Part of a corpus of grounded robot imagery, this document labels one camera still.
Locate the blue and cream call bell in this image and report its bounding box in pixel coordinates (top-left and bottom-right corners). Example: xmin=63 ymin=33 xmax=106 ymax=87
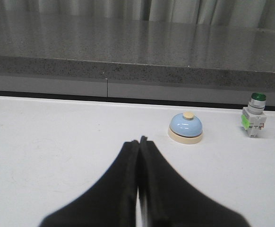
xmin=168 ymin=112 xmax=203 ymax=144

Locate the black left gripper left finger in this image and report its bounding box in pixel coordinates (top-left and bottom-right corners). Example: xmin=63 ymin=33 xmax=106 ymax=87
xmin=40 ymin=140 xmax=139 ymax=227

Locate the green push button switch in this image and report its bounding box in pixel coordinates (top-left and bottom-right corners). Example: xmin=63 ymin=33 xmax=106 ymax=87
xmin=241 ymin=92 xmax=266 ymax=138

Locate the grey curtain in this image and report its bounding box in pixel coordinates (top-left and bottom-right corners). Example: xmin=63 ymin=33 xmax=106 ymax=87
xmin=0 ymin=0 xmax=275 ymax=30

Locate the grey stone counter ledge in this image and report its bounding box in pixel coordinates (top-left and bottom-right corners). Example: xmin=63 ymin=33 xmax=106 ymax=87
xmin=0 ymin=11 xmax=275 ymax=108

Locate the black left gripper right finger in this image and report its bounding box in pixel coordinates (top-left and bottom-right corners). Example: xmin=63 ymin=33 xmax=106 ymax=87
xmin=137 ymin=136 xmax=249 ymax=227

